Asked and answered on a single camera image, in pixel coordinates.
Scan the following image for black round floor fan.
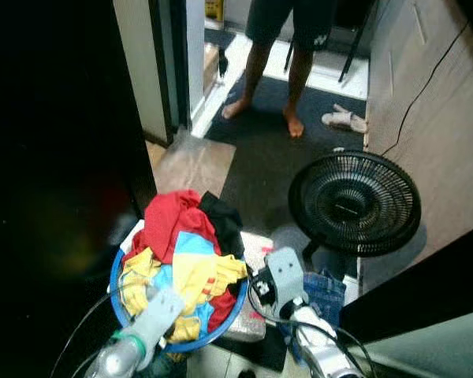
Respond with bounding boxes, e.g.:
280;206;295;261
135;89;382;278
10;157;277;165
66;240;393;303
288;150;423;278

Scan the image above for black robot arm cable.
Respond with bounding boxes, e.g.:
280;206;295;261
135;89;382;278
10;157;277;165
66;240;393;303
50;290;125;378

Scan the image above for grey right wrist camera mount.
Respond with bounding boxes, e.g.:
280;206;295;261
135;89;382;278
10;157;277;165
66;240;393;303
263;246;308;309

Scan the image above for black garment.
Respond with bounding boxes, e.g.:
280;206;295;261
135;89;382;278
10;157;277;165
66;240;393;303
198;191;246;259

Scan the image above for black stand legs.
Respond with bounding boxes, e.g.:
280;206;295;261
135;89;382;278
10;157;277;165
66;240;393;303
338;0;377;84

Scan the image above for white door with dark frame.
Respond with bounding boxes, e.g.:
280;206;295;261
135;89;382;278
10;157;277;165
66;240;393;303
112;0;207;148

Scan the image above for yellow and light blue garment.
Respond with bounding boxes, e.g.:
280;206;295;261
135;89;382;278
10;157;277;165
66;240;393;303
119;230;250;344

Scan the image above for yellow object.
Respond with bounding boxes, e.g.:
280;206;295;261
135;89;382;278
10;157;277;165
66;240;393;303
204;0;226;21

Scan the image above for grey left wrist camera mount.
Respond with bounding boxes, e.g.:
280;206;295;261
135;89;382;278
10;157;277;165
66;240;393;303
136;286;187;341

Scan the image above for red garment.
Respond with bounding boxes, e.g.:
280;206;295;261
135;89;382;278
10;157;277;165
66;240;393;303
131;188;239;335

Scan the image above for person in dark shorts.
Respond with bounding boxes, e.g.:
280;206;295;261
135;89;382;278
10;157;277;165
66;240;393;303
221;0;340;139

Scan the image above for blue denim jeans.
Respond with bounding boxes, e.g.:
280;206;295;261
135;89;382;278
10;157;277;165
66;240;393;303
298;269;348;330

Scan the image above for beige slippers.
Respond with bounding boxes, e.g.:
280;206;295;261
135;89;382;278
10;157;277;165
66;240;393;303
321;103;370;135

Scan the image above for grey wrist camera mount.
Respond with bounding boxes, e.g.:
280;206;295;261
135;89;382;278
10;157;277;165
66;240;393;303
263;246;308;309
136;286;187;341

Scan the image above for black cable on wall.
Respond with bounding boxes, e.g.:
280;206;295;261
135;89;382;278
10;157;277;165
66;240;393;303
378;19;471;158

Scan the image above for blue plastic laundry basket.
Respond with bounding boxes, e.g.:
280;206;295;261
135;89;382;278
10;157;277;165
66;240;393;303
110;236;250;354

